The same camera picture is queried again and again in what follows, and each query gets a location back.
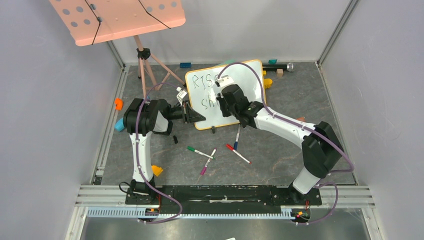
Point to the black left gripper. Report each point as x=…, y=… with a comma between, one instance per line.
x=189, y=115

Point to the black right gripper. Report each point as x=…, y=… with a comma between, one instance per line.
x=222, y=100

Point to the yellow-framed whiteboard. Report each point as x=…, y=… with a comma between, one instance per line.
x=202, y=91

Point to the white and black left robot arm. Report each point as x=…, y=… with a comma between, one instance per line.
x=142, y=120

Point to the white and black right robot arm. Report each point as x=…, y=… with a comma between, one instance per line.
x=321, y=149

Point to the green-capped marker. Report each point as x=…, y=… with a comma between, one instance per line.
x=199, y=152

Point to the yellow round block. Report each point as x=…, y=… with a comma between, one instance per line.
x=267, y=82

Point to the mint green toy microphone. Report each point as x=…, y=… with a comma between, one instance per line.
x=228, y=62

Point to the red-capped marker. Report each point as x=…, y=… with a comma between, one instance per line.
x=237, y=153

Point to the dark blue brick block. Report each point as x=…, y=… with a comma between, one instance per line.
x=185, y=65

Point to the teal triangle block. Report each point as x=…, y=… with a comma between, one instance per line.
x=272, y=61

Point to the wooden cube block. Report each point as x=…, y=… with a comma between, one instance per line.
x=279, y=72

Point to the magenta-capped marker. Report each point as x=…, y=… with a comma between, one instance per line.
x=207, y=163

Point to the black handheld microphone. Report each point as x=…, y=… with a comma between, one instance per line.
x=289, y=67

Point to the orange wedge block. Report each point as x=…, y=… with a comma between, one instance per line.
x=157, y=170

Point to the small orange clip toy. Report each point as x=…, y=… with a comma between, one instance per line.
x=118, y=104

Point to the blue toy microphone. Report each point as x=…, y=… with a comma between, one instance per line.
x=119, y=125

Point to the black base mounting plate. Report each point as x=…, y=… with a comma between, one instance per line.
x=222, y=199

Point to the pink music stand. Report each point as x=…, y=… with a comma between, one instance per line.
x=97, y=21

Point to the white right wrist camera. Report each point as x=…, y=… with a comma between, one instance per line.
x=224, y=81

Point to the grey toothed cable rail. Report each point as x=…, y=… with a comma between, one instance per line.
x=143, y=213

